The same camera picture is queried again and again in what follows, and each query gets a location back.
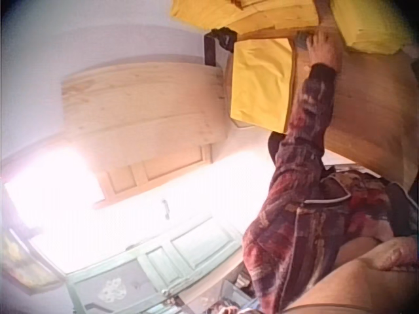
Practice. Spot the black clamp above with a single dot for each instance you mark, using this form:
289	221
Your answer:
214	45

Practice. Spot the green panelled cabinet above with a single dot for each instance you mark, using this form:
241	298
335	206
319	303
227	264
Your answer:
170	261

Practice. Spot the yellow square seat cushion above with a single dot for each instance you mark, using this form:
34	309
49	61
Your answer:
262	85

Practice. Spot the framed yellow picture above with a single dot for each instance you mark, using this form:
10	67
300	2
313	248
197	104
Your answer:
23	261

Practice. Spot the large yellow cushion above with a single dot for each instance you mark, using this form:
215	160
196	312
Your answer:
242	13

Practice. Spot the person's left hand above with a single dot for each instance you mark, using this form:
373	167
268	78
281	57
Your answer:
325	54

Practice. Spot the person's left fingers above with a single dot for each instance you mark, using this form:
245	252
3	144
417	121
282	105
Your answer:
319	40

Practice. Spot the grey sanding sponge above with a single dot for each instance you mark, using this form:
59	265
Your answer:
301	42

